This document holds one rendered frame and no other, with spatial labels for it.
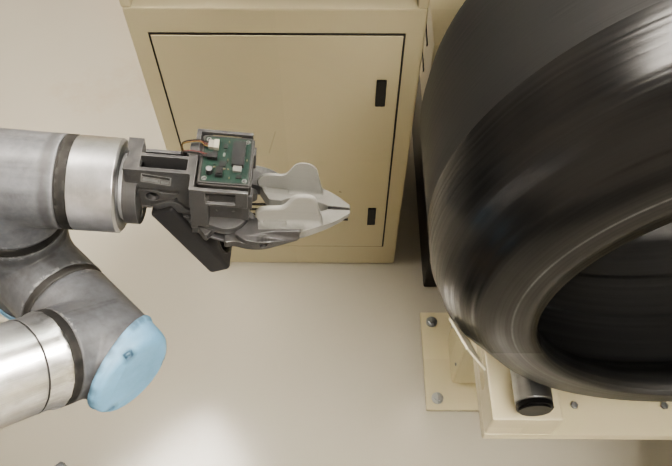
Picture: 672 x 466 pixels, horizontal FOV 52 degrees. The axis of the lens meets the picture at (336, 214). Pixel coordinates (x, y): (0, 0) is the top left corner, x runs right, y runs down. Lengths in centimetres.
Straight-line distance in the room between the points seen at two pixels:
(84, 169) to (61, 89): 193
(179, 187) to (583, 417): 63
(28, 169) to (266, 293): 135
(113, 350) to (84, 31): 219
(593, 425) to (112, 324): 64
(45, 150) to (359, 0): 78
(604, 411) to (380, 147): 79
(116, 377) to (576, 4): 49
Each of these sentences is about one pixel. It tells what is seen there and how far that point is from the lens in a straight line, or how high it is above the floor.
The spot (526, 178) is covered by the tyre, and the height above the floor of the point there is 132.
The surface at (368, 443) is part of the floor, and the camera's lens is 179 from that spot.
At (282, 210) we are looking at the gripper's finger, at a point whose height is 118.
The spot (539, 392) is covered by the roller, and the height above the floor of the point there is 92.
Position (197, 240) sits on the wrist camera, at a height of 113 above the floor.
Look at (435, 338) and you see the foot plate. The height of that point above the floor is 1.
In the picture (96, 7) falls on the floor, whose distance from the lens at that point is 286.
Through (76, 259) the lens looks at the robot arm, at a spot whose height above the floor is 112.
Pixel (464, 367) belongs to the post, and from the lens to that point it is 175.
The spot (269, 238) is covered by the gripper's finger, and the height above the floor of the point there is 116.
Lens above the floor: 172
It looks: 56 degrees down
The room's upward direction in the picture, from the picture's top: straight up
